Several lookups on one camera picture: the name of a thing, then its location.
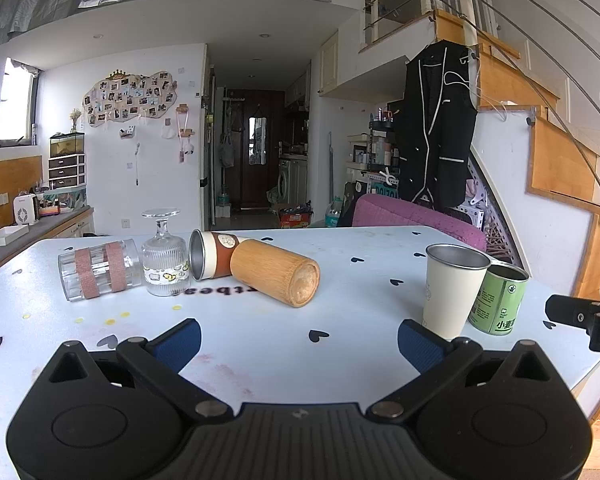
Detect bamboo cup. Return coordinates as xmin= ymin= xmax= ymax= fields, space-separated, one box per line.
xmin=229 ymin=239 xmax=322 ymax=309

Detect door mirror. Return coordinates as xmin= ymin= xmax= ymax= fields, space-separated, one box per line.
xmin=248 ymin=116 xmax=267 ymax=166

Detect black jacket white trim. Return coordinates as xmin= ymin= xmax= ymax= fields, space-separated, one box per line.
xmin=396 ymin=40 xmax=479 ymax=212

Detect wooden staircase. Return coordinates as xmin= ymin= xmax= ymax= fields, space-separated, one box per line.
xmin=432 ymin=7 xmax=600 ymax=306

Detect green tin cup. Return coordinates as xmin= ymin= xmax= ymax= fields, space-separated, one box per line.
xmin=467 ymin=262 xmax=530 ymax=336

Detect clear glass cup brown bands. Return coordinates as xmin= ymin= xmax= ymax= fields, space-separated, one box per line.
xmin=57 ymin=239 xmax=142 ymax=303

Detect kitchen counter cabinet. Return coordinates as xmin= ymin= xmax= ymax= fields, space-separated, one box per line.
xmin=0 ymin=206 xmax=96 ymax=281

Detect ribbed glass goblet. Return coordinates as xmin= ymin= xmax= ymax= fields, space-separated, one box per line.
xmin=141 ymin=209 xmax=191 ymax=297

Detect brown and white metal cup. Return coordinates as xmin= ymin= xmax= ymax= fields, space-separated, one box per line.
xmin=188 ymin=229 xmax=254 ymax=281

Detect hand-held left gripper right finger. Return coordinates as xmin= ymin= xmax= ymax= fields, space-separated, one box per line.
xmin=369 ymin=318 xmax=566 ymax=423

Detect window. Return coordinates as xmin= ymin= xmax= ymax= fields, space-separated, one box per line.
xmin=0 ymin=57 xmax=42 ymax=149

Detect large water bottle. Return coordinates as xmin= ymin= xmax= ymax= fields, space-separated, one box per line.
xmin=324 ymin=200 xmax=346 ymax=228

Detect storage rack with bottles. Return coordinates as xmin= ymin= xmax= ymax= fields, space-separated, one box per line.
xmin=369 ymin=108 xmax=402 ymax=172

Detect small drawer unit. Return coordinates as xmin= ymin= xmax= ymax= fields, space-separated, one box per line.
xmin=48 ymin=154 xmax=87 ymax=191

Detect pink upholstered chair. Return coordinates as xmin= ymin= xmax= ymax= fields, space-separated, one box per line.
xmin=351 ymin=194 xmax=489 ymax=255

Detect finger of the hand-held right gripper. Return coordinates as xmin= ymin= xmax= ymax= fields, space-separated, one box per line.
xmin=545 ymin=294 xmax=600 ymax=353

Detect cloud-shaped photo board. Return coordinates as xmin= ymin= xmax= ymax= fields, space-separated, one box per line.
xmin=82 ymin=70 xmax=180 ymax=129

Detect dark wooden door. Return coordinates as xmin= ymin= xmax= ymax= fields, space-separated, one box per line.
xmin=238 ymin=89 xmax=286 ymax=210

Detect white countertop appliance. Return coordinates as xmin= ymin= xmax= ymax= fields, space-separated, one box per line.
xmin=13 ymin=194 xmax=40 ymax=225

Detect white flat box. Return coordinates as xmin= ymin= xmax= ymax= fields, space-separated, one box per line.
xmin=0 ymin=224 xmax=30 ymax=247

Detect glass fish tank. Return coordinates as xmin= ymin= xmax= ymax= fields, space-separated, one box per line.
xmin=49 ymin=132 xmax=86 ymax=157

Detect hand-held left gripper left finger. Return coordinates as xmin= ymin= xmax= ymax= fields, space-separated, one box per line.
xmin=32 ymin=317 xmax=233 ymax=423

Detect red cardboard box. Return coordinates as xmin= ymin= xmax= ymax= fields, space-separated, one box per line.
xmin=278 ymin=204 xmax=315 ymax=229

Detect washing machine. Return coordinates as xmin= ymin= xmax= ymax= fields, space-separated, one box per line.
xmin=278 ymin=158 xmax=309 ymax=202

